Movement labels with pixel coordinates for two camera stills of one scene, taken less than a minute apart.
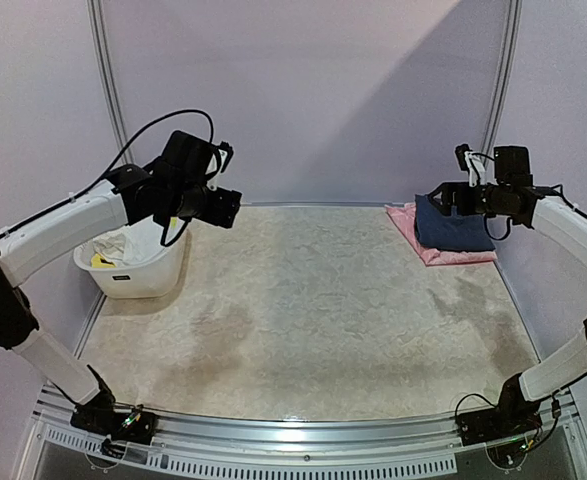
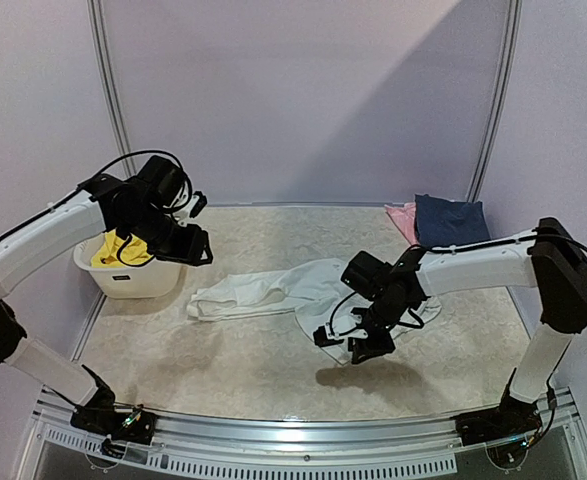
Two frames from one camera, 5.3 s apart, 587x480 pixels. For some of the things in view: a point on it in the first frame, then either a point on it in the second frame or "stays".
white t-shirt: [134, 244] -> [315, 296]
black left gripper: [222, 212] -> [191, 248]
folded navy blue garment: [436, 228] stays
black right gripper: [457, 198] -> [371, 343]
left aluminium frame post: [123, 138] stays
